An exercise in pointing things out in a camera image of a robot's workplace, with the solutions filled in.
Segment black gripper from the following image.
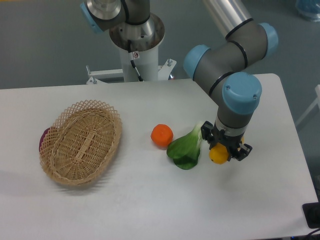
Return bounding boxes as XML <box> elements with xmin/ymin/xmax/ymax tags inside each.
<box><xmin>200</xmin><ymin>121</ymin><xmax>253</xmax><ymax>162</ymax></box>

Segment yellow mango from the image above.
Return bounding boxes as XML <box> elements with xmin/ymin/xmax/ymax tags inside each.
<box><xmin>209</xmin><ymin>143</ymin><xmax>229</xmax><ymax>165</ymax></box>

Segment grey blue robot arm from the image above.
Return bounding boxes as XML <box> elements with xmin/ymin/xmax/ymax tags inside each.
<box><xmin>80</xmin><ymin>0</ymin><xmax>279</xmax><ymax>164</ymax></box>

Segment green bok choy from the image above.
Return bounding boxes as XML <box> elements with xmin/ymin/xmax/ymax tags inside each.
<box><xmin>166</xmin><ymin>121</ymin><xmax>204</xmax><ymax>170</ymax></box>

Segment orange tangerine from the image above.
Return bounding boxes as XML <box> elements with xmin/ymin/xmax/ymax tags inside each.
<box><xmin>150</xmin><ymin>124</ymin><xmax>174</xmax><ymax>148</ymax></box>

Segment black device at table edge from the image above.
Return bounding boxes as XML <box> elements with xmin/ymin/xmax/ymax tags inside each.
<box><xmin>302</xmin><ymin>202</ymin><xmax>320</xmax><ymax>229</ymax></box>

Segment woven wicker basket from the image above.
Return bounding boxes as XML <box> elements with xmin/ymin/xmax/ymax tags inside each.
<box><xmin>39</xmin><ymin>100</ymin><xmax>122</xmax><ymax>186</ymax></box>

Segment blue object top right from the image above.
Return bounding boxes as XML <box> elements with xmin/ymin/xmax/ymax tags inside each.
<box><xmin>295</xmin><ymin>0</ymin><xmax>320</xmax><ymax>22</ymax></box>

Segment purple fruit behind basket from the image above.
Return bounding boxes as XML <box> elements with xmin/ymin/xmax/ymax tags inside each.
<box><xmin>38</xmin><ymin>127</ymin><xmax>55</xmax><ymax>153</ymax></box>

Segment white frame at right edge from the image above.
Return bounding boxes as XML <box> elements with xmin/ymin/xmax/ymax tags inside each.
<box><xmin>295</xmin><ymin>84</ymin><xmax>320</xmax><ymax>132</ymax></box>

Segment black cable on pedestal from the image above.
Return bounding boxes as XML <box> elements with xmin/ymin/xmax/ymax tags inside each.
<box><xmin>126</xmin><ymin>39</ymin><xmax>145</xmax><ymax>82</ymax></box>

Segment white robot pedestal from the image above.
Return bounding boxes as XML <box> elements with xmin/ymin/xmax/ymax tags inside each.
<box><xmin>86</xmin><ymin>13</ymin><xmax>177</xmax><ymax>84</ymax></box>

